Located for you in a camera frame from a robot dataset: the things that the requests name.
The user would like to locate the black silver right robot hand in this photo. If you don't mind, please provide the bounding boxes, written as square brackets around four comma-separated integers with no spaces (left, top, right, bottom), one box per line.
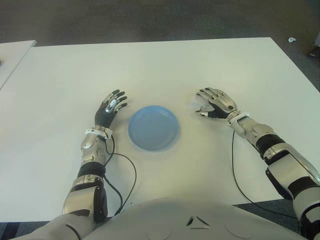
[195,87,238,120]

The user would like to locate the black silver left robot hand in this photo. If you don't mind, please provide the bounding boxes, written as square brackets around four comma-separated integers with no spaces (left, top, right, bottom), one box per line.
[94,89,128,128]

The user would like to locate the white charger with prongs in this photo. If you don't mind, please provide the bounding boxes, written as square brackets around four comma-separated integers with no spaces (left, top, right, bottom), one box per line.
[188,93,212,113]

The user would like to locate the blue round plate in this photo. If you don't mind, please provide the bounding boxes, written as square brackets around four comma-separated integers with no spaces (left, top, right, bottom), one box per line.
[127,105,181,152]

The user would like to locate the white side table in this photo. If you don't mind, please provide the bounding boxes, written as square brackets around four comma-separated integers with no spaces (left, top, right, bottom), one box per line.
[0,39,38,91]

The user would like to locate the grey robot torso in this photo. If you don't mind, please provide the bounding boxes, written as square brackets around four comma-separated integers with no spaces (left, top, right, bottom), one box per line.
[82,197,303,240]

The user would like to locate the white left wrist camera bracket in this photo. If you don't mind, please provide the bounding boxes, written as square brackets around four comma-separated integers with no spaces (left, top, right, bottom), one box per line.
[85,126,113,140]

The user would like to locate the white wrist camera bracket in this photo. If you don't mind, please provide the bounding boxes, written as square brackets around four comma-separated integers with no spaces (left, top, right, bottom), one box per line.
[226,111,250,127]
[85,126,113,140]

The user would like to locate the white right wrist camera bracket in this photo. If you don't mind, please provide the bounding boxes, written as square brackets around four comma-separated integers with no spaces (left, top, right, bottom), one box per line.
[226,111,250,127]

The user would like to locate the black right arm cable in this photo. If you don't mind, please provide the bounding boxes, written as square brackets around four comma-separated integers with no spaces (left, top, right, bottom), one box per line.
[231,129,298,221]

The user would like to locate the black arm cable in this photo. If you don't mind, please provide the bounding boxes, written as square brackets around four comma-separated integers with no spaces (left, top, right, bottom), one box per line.
[103,137,138,218]
[231,129,298,221]

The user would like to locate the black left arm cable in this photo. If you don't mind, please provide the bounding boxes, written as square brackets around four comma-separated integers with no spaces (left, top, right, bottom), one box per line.
[103,137,138,218]

